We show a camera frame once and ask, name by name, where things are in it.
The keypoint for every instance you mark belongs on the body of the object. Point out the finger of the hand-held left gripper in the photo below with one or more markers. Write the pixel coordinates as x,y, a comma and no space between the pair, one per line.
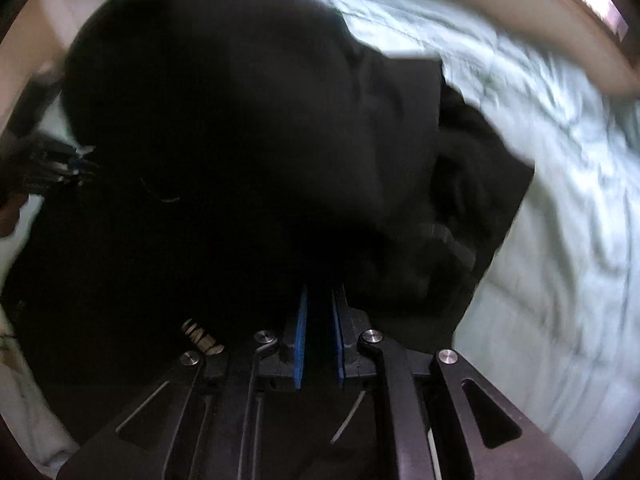
75,167
57,150

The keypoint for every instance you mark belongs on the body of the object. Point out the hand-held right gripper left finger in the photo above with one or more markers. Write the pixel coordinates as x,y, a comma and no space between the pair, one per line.
300,335

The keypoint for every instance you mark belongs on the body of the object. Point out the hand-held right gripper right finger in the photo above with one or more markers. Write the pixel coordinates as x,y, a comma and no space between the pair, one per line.
340,335

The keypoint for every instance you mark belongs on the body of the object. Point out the black hooded jacket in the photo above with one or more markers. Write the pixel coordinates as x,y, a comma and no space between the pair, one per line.
225,135

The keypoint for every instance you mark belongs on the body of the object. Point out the light blue duvet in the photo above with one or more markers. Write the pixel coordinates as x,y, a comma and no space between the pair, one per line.
550,260

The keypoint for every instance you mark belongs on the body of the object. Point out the beige window sill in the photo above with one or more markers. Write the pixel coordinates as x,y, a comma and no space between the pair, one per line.
575,20

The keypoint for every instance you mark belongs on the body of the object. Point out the dark framed window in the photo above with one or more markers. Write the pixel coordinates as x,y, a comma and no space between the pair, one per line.
612,15

